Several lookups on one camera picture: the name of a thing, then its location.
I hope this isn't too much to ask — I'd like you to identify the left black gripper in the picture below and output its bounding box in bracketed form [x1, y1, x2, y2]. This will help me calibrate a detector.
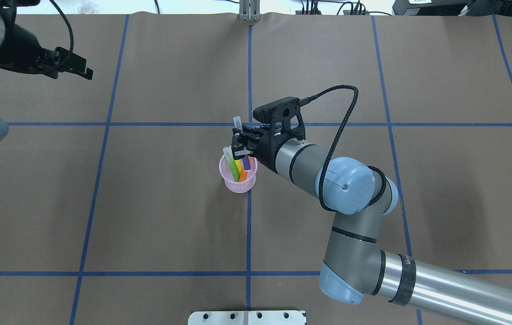
[0, 25, 93, 80]

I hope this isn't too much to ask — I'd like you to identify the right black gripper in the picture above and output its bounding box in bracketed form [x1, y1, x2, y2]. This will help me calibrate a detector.
[231, 127, 293, 169]

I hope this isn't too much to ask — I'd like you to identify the green highlighter pen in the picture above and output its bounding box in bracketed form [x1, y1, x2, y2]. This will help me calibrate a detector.
[223, 147, 240, 182]

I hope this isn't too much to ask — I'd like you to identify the yellow highlighter pen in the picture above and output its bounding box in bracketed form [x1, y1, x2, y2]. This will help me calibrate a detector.
[224, 156, 240, 182]

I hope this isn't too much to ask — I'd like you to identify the orange highlighter pen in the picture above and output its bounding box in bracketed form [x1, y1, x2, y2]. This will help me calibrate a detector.
[238, 157, 250, 182]

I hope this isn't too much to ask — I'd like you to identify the purple highlighter pen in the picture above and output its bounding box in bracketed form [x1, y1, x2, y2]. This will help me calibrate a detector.
[233, 116, 251, 172]

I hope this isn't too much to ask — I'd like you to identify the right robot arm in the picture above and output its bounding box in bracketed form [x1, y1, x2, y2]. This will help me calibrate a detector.
[231, 125, 512, 325]

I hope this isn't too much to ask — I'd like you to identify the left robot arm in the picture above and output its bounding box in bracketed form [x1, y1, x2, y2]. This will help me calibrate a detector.
[0, 0, 93, 142]

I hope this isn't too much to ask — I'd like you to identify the pink mesh pen holder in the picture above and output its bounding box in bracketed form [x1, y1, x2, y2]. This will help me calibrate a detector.
[219, 154, 258, 194]

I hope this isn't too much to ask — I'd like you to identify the black device with label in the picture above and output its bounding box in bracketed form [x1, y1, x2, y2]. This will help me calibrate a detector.
[392, 0, 512, 17]

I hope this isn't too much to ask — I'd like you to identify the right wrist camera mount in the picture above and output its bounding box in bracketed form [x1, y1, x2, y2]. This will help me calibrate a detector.
[252, 97, 306, 140]

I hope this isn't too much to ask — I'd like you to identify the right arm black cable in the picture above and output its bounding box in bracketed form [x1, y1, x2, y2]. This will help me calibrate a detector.
[299, 85, 387, 213]

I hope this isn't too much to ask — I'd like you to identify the aluminium frame post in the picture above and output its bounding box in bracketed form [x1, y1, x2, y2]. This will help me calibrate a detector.
[238, 0, 261, 22]

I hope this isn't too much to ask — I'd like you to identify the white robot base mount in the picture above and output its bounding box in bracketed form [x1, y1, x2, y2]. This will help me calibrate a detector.
[187, 310, 307, 325]

